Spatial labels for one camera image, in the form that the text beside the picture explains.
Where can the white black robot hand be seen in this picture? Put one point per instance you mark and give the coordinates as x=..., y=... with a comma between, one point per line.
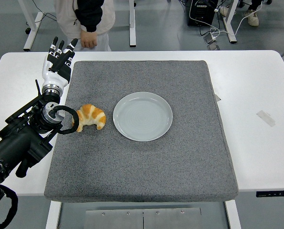
x=55, y=77

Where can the person's hand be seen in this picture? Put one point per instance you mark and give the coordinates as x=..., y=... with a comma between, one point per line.
x=88, y=40

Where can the golden croissant bread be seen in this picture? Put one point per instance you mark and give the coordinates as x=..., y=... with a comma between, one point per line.
x=94, y=115

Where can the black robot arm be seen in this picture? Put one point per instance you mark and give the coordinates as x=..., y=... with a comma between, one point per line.
x=13, y=145

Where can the person's forearm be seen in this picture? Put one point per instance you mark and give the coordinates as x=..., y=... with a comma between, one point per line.
x=89, y=14

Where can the round grey plate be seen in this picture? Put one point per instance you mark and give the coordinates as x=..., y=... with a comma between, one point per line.
x=142, y=119

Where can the grey metal plate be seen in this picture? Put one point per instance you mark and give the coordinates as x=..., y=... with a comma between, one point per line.
x=118, y=220

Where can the person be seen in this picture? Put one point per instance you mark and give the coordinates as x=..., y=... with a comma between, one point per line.
x=65, y=14

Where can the white background table leg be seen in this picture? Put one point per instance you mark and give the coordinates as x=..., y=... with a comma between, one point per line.
x=230, y=23
x=132, y=23
x=33, y=31

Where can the small black floor object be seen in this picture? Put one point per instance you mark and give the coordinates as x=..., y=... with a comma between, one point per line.
x=27, y=30

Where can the black equipment box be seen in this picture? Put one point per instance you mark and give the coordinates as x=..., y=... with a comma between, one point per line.
x=201, y=12

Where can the grey floor box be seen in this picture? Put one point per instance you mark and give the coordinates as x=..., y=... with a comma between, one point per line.
x=214, y=46
x=209, y=38

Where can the grey fabric mat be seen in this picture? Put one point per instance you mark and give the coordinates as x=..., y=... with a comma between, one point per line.
x=144, y=167

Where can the person's foot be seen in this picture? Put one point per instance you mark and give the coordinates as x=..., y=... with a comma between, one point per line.
x=225, y=10
x=251, y=18

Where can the small grey tape piece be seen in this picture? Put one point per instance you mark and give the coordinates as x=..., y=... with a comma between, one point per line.
x=218, y=97

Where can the person's leg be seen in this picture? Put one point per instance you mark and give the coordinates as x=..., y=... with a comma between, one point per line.
x=256, y=4

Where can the clear tape strip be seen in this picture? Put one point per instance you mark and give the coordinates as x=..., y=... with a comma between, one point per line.
x=266, y=118

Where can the black table control panel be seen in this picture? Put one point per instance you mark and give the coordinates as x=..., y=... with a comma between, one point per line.
x=275, y=193

